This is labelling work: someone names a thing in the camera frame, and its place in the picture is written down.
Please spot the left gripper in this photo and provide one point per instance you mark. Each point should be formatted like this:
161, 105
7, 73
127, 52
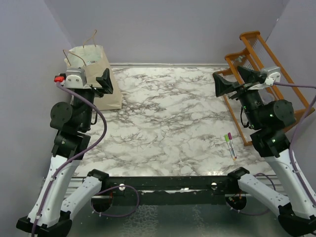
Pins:
105, 81

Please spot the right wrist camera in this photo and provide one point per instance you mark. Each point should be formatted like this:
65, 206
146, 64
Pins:
272, 75

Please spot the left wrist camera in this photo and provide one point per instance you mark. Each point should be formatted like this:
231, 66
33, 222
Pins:
73, 78

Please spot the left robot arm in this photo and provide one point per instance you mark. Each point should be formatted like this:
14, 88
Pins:
53, 213

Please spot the beige paper bag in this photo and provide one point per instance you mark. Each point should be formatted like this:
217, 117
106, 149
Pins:
92, 58

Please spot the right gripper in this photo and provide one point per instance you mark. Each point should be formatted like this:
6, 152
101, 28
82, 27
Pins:
222, 85

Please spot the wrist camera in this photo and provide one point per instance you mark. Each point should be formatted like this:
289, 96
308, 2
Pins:
73, 78
272, 75

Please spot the wooden rack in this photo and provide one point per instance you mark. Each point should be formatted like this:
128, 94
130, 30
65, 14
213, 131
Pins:
249, 58

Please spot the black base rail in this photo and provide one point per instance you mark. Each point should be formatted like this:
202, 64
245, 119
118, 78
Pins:
166, 190

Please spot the green marker pen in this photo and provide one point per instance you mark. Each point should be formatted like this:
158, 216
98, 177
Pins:
229, 146

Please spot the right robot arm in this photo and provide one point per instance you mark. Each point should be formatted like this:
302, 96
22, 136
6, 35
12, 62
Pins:
296, 210

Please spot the purple marker pen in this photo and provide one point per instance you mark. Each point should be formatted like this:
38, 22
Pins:
231, 144

